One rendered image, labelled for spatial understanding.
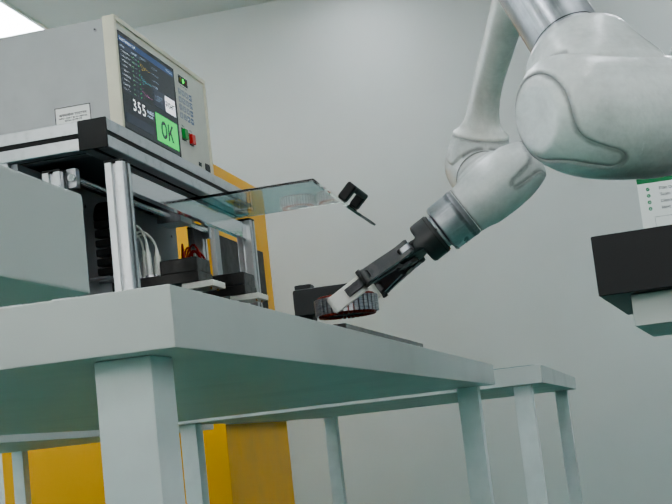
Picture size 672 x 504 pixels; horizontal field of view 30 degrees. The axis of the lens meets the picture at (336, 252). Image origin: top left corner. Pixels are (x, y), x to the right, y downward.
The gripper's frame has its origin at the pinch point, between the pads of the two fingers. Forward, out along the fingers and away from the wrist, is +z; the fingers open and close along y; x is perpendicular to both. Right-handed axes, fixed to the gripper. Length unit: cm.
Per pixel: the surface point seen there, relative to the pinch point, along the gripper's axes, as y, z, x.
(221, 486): 325, 134, 37
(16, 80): -32, 18, 56
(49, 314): -122, 4, -11
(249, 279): 0.1, 11.7, 14.5
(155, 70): -16, 1, 50
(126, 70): -29, 3, 47
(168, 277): -27.5, 17.0, 15.4
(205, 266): -23.4, 12.0, 14.3
